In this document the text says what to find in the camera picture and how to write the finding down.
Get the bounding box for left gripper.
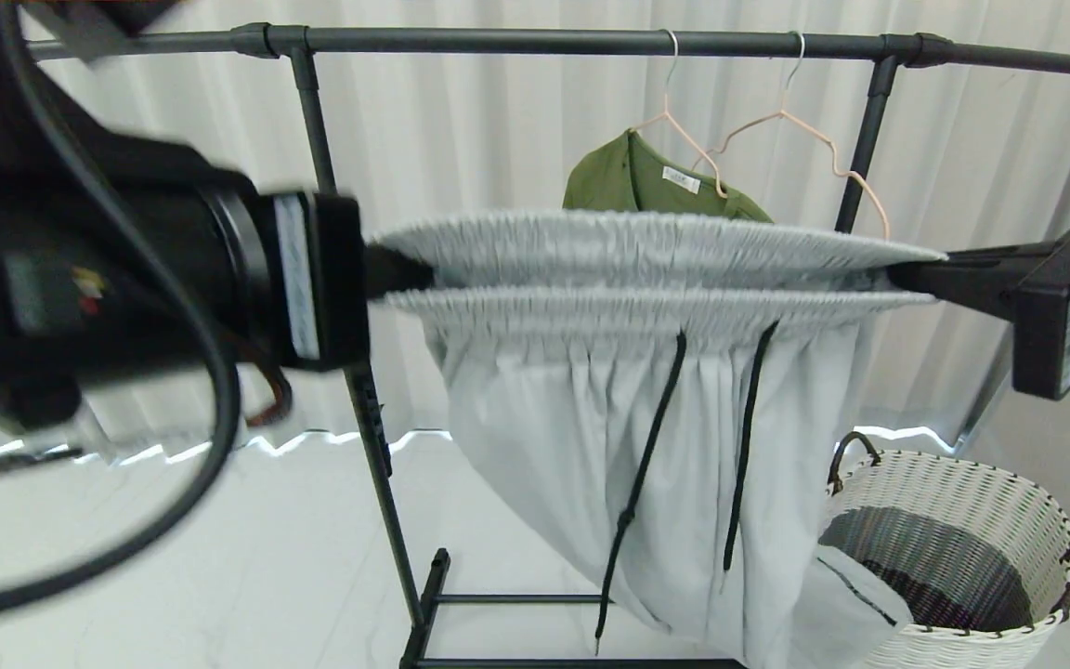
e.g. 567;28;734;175
201;189;372;374

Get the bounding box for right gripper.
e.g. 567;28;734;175
1009;190;1070;402

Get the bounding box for pale grey shorts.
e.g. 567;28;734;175
370;209;949;669

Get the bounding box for green long-sleeved shirt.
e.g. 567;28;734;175
561;128;775;224

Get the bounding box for pink clothes hanger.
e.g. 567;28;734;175
633;30;729;201
691;33;891;241

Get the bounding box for white laundry basket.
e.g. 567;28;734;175
818;430;1070;669

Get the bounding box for black clothes rack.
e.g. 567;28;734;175
24;23;1070;669

